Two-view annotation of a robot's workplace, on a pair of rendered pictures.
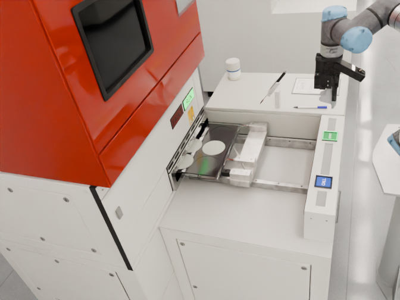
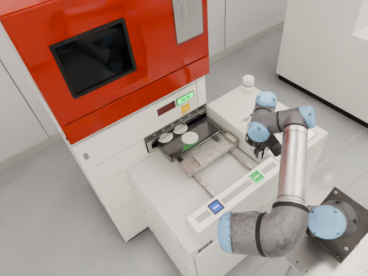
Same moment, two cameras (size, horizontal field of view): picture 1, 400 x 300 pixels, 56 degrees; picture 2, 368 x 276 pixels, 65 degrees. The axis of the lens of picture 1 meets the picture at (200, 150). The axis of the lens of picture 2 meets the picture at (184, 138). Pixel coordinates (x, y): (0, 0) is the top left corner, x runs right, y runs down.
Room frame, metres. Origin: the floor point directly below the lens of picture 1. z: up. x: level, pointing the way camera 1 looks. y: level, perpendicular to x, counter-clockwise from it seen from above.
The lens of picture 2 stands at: (0.28, -0.66, 2.16)
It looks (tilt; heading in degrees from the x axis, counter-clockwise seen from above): 47 degrees down; 33
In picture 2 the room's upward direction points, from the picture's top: 8 degrees counter-clockwise
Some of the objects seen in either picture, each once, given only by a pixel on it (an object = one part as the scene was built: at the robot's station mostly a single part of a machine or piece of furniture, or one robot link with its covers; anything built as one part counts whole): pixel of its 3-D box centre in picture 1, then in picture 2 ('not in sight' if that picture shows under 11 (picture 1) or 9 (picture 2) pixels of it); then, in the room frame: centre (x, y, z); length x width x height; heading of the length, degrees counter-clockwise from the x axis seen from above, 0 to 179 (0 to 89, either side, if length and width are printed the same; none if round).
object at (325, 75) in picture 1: (328, 70); (259, 134); (1.13, -0.49, 1.25); 0.09 x 0.08 x 0.12; 63
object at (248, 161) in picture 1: (245, 161); (198, 159); (1.15, -0.17, 0.89); 0.08 x 0.03 x 0.03; 63
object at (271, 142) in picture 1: (260, 141); (228, 148); (1.34, -0.28, 0.84); 0.50 x 0.02 x 0.03; 63
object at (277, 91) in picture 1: (273, 93); (247, 121); (1.40, -0.37, 1.03); 0.06 x 0.04 x 0.13; 63
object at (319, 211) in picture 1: (326, 171); (236, 199); (1.01, -0.45, 0.89); 0.55 x 0.09 x 0.14; 153
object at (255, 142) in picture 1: (250, 154); (209, 155); (1.22, -0.21, 0.87); 0.36 x 0.08 x 0.03; 153
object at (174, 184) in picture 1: (191, 148); (178, 130); (1.31, 0.04, 0.89); 0.44 x 0.02 x 0.10; 153
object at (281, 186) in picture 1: (246, 181); (191, 172); (1.10, -0.16, 0.84); 0.50 x 0.02 x 0.03; 63
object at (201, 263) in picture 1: (271, 216); (223, 198); (1.25, -0.29, 0.41); 0.97 x 0.64 x 0.82; 153
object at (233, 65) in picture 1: (233, 69); (247, 84); (1.74, -0.25, 1.01); 0.07 x 0.07 x 0.10
